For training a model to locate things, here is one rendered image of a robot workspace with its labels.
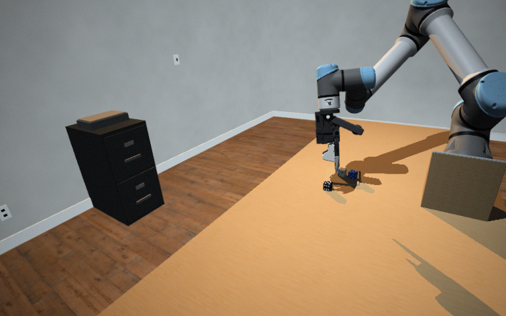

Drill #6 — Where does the white die with black pips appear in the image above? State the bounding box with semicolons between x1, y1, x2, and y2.
337;167;347;177

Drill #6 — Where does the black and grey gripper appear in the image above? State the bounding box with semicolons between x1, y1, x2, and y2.
315;109;340;172

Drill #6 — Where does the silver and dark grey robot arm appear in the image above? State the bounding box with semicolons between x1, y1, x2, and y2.
316;0;506;159

